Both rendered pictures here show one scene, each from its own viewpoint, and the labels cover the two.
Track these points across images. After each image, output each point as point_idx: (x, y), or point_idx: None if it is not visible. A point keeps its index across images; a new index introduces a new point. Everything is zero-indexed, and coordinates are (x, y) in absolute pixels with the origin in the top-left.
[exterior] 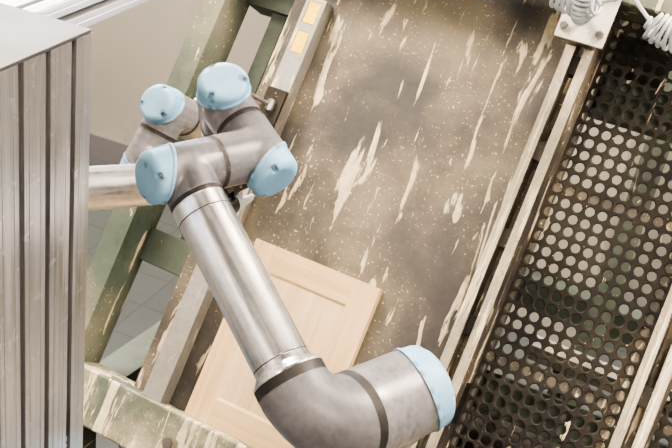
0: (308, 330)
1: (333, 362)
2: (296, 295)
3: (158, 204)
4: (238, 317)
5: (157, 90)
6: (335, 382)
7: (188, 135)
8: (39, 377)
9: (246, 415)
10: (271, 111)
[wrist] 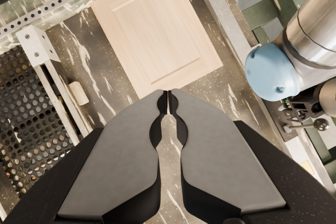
0: (154, 56)
1: (128, 57)
2: (176, 63)
3: None
4: None
5: None
6: None
7: (335, 88)
8: None
9: None
10: (282, 125)
